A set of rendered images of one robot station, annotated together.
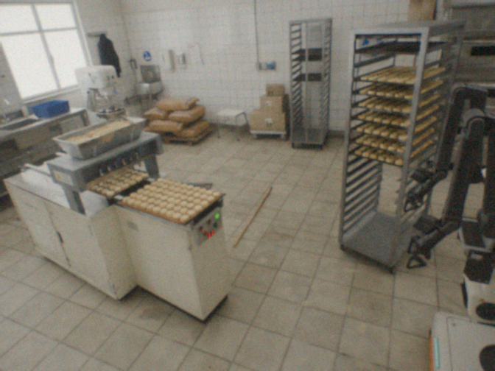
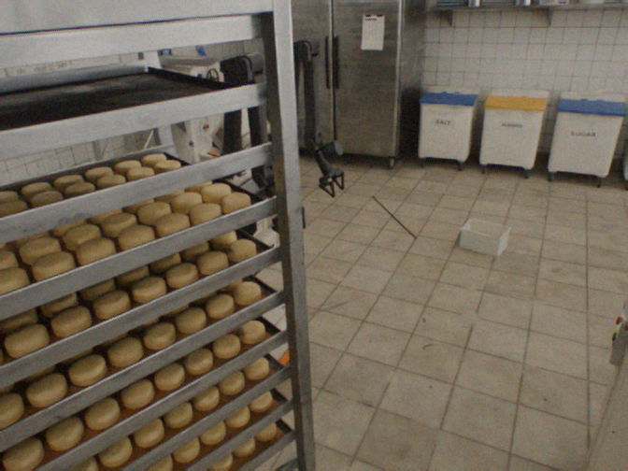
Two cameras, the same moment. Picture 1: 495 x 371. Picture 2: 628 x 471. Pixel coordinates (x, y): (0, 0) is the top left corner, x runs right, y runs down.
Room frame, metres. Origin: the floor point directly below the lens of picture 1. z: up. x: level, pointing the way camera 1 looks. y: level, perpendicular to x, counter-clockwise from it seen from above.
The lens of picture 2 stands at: (3.03, -0.71, 1.82)
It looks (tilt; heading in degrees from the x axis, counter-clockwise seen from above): 28 degrees down; 182
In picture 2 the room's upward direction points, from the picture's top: 3 degrees counter-clockwise
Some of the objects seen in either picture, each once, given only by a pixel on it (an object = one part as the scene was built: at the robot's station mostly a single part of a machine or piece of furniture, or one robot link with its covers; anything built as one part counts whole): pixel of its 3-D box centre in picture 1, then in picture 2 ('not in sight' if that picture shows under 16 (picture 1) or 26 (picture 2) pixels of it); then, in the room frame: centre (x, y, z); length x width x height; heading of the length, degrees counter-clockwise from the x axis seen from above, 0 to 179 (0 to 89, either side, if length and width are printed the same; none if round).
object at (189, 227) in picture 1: (91, 190); not in sight; (2.21, 1.16, 0.87); 2.01 x 0.03 x 0.07; 54
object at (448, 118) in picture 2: not in sight; (448, 127); (-2.11, 0.66, 0.38); 0.64 x 0.54 x 0.77; 157
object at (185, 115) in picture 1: (188, 112); not in sight; (5.81, 0.94, 0.47); 0.72 x 0.42 x 0.17; 159
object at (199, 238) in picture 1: (208, 227); (624, 328); (1.76, 0.27, 0.77); 0.24 x 0.04 x 0.14; 144
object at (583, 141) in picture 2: not in sight; (582, 138); (-1.55, 1.83, 0.38); 0.64 x 0.54 x 0.77; 153
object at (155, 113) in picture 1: (164, 111); not in sight; (6.07, 1.41, 0.47); 0.72 x 0.42 x 0.17; 154
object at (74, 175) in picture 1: (113, 168); not in sight; (2.27, 0.98, 1.01); 0.72 x 0.33 x 0.34; 144
